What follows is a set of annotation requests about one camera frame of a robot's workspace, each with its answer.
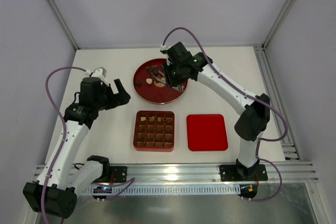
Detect metal tongs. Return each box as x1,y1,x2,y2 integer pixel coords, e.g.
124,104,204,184
153,75,184,93

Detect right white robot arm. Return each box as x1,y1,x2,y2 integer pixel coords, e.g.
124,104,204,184
160,42,270,180

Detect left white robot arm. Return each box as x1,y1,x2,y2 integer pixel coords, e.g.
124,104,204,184
23,77,131,219

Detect dark square chocolate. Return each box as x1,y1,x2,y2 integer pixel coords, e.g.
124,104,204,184
135,81,142,87

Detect red chocolate box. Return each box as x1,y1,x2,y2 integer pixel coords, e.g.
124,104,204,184
133,111,175,152

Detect round red plate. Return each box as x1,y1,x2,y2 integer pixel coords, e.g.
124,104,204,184
133,58,187,104

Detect red box lid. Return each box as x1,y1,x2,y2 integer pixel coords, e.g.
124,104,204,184
186,114,228,152

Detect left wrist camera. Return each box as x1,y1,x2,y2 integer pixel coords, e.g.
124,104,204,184
88,67,109,85

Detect left black mount plate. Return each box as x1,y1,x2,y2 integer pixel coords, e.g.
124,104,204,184
110,166,128,184

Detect black mount plate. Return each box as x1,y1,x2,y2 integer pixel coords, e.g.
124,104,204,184
110,166,128,184
219,165,241,182

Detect aluminium rail frame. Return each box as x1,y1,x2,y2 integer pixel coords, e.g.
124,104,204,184
33,162,320,197

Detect right black mount plate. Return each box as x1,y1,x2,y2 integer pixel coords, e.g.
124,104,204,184
219,165,241,182

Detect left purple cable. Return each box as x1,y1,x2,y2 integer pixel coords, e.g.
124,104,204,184
40,66,90,224

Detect purple cable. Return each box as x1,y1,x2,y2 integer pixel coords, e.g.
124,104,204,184
40,66,90,224
160,27,288,202

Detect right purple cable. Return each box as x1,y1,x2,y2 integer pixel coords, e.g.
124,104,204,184
160,27,288,202

